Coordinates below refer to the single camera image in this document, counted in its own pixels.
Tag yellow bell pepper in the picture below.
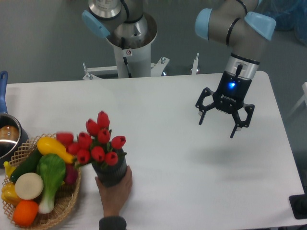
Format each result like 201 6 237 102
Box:
1 182 22 206

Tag purple red onion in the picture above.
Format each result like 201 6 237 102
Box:
64 164 78 185

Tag black device at table edge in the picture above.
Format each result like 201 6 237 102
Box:
289 194 307 219

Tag yellow squash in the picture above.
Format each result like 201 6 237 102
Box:
36 137 75 164

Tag orange fruit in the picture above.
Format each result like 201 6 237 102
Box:
13 200 38 227

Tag dark green cucumber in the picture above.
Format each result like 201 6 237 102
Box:
10 148 43 183

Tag dark grey ribbed vase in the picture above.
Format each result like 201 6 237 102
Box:
92 149 127 187

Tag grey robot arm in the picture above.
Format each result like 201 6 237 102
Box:
82 0 276 131

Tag blue handled saucepan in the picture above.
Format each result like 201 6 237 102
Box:
0 71 28 169

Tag red tulip bouquet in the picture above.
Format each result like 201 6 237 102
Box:
56 111 127 169

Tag green bok choy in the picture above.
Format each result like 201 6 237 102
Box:
36 153 66 214

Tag woven wicker basket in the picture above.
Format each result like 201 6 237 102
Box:
1 134 81 230

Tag person's hand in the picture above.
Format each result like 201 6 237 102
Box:
95 165 133 218

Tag white frame at right edge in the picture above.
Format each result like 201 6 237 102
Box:
285 82 307 120

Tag blue plastic bag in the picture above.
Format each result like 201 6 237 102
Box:
259 0 307 46

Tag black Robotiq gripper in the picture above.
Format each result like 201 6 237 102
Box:
195 70 255 139

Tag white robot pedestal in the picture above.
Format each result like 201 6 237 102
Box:
82 11 170 80

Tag grey sleeved forearm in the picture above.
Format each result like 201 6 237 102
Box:
99 216 127 230

